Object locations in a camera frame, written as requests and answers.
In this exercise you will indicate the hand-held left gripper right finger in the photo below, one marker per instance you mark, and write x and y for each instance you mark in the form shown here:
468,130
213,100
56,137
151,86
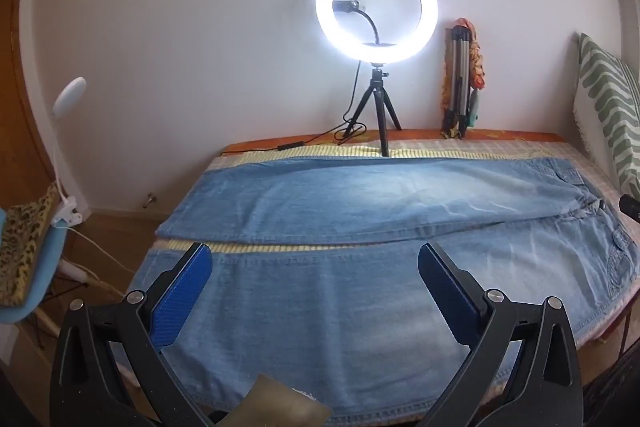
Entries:
447,294

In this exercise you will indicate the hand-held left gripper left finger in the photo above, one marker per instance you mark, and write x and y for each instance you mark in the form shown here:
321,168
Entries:
182,292

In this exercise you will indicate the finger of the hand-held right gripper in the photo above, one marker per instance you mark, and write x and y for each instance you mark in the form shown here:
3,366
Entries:
631,208

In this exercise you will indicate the light blue denim pants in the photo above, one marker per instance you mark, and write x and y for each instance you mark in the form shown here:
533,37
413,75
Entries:
350,297

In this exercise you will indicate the metal door stop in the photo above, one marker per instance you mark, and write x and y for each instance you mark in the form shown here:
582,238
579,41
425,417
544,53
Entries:
149,200

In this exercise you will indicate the green and white patterned pillow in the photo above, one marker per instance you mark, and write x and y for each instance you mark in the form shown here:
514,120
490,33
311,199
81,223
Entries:
605,107

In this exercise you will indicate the light blue chair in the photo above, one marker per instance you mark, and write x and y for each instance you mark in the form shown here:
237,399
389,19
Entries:
42,287

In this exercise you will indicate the yellow striped blanket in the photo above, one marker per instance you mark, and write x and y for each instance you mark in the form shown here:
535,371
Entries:
435,152

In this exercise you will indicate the brown paper piece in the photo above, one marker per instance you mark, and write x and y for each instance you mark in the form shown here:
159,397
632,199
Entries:
282,404

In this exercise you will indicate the leopard print cloth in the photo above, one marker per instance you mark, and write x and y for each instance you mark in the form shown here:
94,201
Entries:
22,247

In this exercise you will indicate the folded tripod with orange cloth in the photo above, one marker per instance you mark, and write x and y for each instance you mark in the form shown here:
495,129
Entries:
478,62

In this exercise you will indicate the small black tripod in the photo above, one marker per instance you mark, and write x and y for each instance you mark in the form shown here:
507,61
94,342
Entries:
378,92

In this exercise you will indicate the folded silver tripod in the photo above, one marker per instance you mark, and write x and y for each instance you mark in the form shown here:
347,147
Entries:
460,72

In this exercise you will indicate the white clip lamp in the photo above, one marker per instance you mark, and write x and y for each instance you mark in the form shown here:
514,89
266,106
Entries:
70,94

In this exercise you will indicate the wooden door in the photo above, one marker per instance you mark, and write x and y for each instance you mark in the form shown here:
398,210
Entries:
15,107

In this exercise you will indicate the black gooseneck phone holder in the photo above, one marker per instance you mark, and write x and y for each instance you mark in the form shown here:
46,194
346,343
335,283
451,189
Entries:
372,27

